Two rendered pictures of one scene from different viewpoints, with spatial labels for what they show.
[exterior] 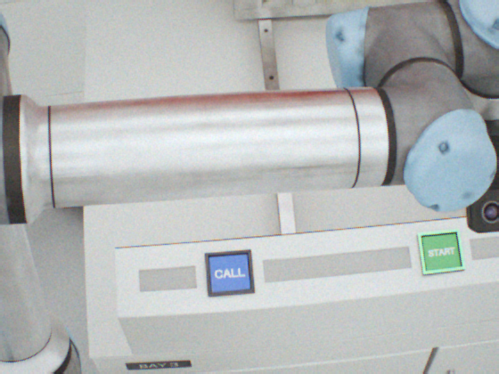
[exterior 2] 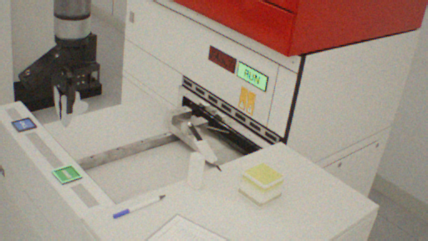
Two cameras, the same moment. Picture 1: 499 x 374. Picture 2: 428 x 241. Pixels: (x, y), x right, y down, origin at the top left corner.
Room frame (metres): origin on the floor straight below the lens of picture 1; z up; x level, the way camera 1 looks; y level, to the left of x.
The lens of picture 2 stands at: (0.12, -1.14, 1.69)
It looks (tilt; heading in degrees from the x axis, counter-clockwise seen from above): 29 degrees down; 47
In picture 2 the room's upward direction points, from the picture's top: 9 degrees clockwise
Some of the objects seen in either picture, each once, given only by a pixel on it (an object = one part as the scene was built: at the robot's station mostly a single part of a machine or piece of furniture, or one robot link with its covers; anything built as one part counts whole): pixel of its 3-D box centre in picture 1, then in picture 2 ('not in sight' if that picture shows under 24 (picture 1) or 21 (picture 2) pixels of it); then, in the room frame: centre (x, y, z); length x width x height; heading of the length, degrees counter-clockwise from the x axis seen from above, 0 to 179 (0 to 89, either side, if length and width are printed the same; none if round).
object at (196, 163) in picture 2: not in sight; (202, 159); (0.79, -0.40, 1.03); 0.06 x 0.04 x 0.13; 2
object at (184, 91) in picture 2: not in sight; (222, 126); (1.10, -0.13, 0.89); 0.44 x 0.02 x 0.10; 92
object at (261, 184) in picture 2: not in sight; (261, 185); (0.88, -0.52, 1.00); 0.07 x 0.07 x 0.07; 4
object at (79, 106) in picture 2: not in sight; (75, 109); (0.55, -0.24, 1.14); 0.06 x 0.03 x 0.09; 2
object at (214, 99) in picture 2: not in sight; (226, 107); (1.11, -0.13, 0.96); 0.44 x 0.01 x 0.02; 92
